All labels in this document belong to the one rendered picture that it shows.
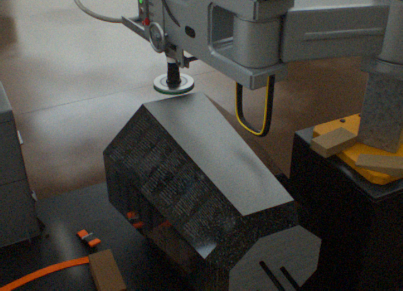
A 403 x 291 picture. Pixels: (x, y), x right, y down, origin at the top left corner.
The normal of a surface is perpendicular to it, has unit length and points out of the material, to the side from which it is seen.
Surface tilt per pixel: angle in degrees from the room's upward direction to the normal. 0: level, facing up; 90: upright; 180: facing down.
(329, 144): 0
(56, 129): 0
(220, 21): 90
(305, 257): 90
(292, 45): 90
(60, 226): 0
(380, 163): 11
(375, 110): 90
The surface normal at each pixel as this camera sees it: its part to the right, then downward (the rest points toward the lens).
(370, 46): 0.20, 0.53
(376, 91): -0.55, 0.45
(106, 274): 0.00, -0.84
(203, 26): -0.83, 0.30
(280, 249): 0.41, 0.49
